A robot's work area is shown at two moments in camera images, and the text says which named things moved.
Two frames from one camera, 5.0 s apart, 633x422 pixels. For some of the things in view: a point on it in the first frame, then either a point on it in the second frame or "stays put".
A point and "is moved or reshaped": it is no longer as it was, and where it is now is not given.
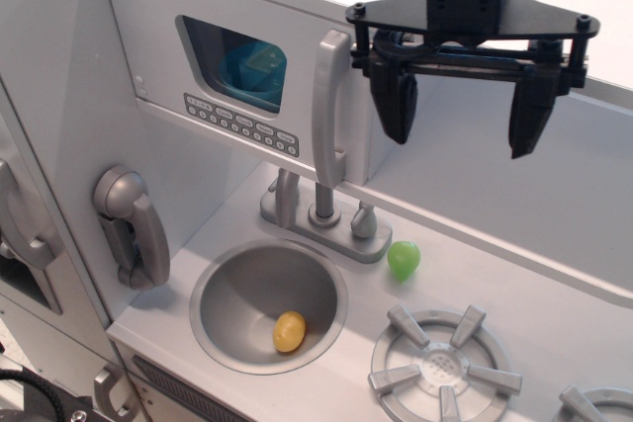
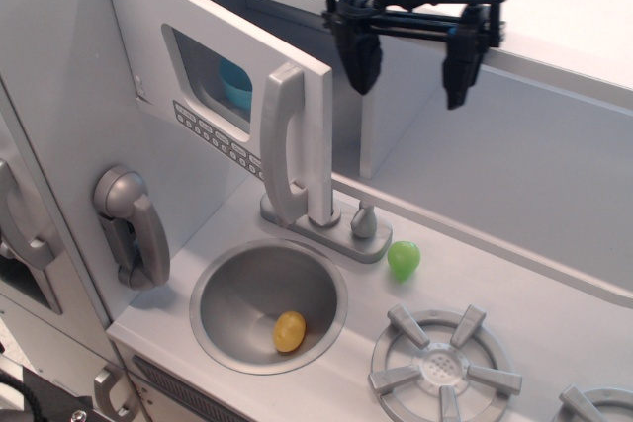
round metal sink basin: x=268 y=306 stays put
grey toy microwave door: x=284 y=77 is moved or reshaped
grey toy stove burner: x=441 y=367 stays put
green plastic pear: x=404 y=257 stays put
